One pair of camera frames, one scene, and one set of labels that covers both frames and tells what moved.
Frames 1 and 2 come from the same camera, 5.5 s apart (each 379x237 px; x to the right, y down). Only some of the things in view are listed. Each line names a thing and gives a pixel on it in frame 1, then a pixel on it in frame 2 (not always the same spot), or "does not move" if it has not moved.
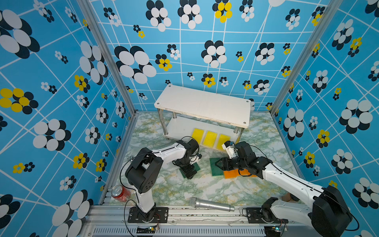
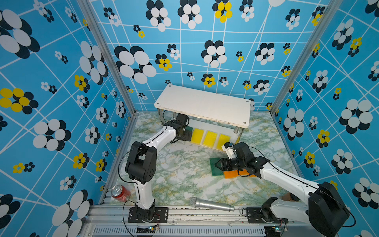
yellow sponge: (222, 139) does not move
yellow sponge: (198, 135) does not move
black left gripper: (187, 172) to (187, 137)
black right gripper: (225, 161) does not move
